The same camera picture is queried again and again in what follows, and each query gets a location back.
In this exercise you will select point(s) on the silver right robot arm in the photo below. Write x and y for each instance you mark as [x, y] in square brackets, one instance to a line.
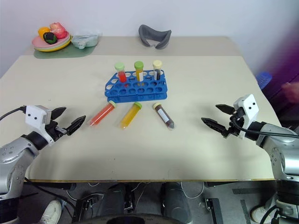
[280, 158]

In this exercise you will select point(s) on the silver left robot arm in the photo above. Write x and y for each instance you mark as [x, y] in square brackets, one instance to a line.
[14, 154]

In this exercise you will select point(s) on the dark liquid tube cream cap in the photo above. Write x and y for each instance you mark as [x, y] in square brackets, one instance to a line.
[157, 74]
[163, 115]

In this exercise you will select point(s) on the blue test tube rack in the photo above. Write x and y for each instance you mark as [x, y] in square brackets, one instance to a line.
[137, 97]

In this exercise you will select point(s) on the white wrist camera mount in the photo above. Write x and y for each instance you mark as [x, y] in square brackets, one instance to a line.
[35, 115]
[248, 106]

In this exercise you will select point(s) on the bystander bare hand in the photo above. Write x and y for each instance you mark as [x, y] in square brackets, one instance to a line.
[293, 92]

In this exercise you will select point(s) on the red liquid tube green cap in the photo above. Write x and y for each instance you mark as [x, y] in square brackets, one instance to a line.
[122, 77]
[101, 115]

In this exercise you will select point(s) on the light green plate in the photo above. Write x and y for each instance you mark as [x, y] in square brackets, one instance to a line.
[56, 48]

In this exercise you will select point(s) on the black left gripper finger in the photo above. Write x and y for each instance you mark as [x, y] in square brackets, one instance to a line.
[76, 124]
[57, 113]

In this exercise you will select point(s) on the pink plate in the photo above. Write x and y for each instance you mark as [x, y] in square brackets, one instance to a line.
[37, 43]

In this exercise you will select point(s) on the dark purple fabric object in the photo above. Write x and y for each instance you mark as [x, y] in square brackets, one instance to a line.
[278, 100]

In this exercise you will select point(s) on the white shoe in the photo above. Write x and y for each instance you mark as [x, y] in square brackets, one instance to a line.
[261, 213]
[50, 211]

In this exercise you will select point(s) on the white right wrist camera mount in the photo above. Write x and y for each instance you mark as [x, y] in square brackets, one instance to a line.
[248, 106]

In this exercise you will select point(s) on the dark rounded grey shape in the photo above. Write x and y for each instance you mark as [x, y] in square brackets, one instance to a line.
[114, 200]
[175, 200]

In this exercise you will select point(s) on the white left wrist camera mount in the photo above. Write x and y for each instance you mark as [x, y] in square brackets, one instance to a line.
[35, 115]

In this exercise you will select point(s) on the green table mat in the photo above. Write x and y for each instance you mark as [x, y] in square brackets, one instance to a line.
[70, 53]

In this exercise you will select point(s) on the grey foam face pad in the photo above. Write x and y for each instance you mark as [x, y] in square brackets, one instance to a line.
[143, 35]

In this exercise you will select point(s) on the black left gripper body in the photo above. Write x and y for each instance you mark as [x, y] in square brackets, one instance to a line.
[56, 130]

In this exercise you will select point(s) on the yellow liquid tube green cap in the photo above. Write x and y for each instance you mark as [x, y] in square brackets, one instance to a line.
[130, 115]
[140, 74]

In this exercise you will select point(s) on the black and green toy fruit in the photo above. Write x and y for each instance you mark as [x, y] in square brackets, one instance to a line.
[49, 37]

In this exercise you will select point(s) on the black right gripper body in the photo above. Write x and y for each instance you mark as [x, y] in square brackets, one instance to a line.
[234, 130]

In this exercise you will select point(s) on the orange toy fruit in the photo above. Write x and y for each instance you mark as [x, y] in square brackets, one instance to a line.
[43, 31]

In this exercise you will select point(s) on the yellow plate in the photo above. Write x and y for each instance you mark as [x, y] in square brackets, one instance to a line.
[59, 49]

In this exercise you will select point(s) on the blue ribbed water jug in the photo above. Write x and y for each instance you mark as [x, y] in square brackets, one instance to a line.
[264, 79]

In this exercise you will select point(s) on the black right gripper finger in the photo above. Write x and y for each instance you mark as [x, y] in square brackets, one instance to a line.
[213, 124]
[225, 109]

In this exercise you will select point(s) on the pink toy peach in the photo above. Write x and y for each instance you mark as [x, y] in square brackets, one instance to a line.
[59, 30]

